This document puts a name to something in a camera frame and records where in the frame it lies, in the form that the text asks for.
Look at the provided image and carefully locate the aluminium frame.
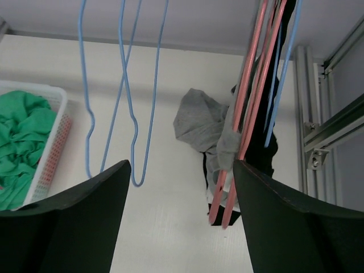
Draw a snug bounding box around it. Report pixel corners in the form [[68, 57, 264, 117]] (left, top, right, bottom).
[[0, 0, 364, 208]]

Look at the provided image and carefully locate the light blue wire hanger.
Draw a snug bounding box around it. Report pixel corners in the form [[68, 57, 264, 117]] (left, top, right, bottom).
[[78, 0, 143, 179]]

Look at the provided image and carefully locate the black garment on hanger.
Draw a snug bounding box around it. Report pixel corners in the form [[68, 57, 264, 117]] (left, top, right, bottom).
[[204, 1, 302, 228]]

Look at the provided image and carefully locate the pink wire hanger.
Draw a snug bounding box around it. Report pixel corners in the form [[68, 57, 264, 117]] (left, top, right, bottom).
[[221, 0, 288, 230], [209, 0, 269, 225]]

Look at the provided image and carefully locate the grey garment on hanger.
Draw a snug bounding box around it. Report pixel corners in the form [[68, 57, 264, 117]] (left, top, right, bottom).
[[173, 88, 241, 207]]

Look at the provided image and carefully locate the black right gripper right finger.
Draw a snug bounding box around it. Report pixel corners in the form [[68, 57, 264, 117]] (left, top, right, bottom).
[[233, 160, 363, 272]]

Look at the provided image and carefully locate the red tank top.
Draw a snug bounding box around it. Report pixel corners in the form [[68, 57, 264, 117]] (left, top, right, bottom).
[[21, 114, 71, 206]]

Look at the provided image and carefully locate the white plastic perforated basket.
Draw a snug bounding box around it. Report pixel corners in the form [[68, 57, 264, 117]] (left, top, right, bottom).
[[1, 80, 72, 210]]

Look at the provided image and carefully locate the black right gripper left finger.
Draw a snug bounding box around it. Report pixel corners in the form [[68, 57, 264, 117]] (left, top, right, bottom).
[[1, 160, 131, 272]]

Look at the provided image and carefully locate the green tank top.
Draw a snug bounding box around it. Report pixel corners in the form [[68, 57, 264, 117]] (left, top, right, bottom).
[[1, 90, 56, 210]]

